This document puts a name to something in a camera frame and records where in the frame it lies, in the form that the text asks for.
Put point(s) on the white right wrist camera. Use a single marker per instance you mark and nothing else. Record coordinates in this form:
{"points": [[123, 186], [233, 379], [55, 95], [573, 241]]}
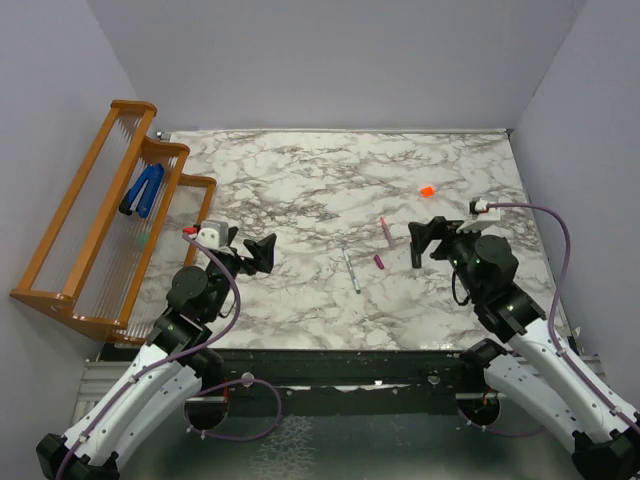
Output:
{"points": [[482, 216]]}

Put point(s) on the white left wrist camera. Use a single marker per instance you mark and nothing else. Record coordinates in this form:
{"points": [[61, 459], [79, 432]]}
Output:
{"points": [[216, 235]]}

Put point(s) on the orange wooden rack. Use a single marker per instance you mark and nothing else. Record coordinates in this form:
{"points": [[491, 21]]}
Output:
{"points": [[87, 272]]}

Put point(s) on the blue stapler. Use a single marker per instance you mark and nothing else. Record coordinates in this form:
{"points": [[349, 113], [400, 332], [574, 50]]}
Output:
{"points": [[141, 196]]}

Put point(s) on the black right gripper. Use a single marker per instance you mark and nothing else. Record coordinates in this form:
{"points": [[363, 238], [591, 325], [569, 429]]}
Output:
{"points": [[423, 234]]}

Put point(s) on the purple pen cap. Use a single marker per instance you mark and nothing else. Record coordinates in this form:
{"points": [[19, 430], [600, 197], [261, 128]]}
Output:
{"points": [[379, 263]]}

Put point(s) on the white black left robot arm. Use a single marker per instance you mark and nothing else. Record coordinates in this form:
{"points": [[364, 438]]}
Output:
{"points": [[173, 364]]}

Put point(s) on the orange highlighter cap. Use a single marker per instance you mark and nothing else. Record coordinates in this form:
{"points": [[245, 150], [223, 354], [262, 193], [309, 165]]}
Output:
{"points": [[427, 191]]}

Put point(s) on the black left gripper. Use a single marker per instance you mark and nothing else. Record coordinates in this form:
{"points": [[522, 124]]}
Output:
{"points": [[262, 252]]}

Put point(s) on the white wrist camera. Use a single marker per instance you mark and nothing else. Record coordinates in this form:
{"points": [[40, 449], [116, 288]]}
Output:
{"points": [[216, 235], [482, 216]]}

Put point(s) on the pink highlighter pen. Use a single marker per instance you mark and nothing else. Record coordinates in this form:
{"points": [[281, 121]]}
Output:
{"points": [[387, 234]]}

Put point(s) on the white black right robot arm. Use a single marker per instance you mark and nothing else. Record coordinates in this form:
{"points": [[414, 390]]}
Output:
{"points": [[527, 361]]}

